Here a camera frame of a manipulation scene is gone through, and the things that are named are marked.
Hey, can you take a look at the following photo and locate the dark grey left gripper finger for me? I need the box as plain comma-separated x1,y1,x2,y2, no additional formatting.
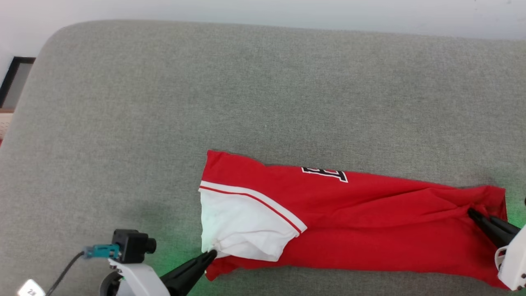
159,249,218,296

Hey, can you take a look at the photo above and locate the teal cable connector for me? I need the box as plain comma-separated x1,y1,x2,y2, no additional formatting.
83,244,120,259

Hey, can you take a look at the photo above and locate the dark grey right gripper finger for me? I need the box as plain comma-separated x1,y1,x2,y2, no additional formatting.
490,217,521,239
468,208,512,248

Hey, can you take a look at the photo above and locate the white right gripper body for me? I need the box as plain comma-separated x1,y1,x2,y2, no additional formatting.
494,224,526,291

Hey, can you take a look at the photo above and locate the white label tag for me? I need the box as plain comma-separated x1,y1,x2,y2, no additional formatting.
17,279,46,296

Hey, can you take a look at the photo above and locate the red and white jersey shirt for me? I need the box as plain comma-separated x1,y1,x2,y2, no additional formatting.
198,150,510,290

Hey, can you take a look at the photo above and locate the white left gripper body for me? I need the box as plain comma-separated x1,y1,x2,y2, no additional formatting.
100,258,171,296

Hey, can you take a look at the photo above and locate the black rectangular frame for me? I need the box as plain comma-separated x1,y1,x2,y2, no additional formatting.
0,56,36,109

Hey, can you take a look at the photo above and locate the grey fabric sofa seat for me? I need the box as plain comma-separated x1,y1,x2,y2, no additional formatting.
0,20,526,296

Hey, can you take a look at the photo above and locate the grey camera cable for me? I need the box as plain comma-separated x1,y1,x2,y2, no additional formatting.
44,252,85,296

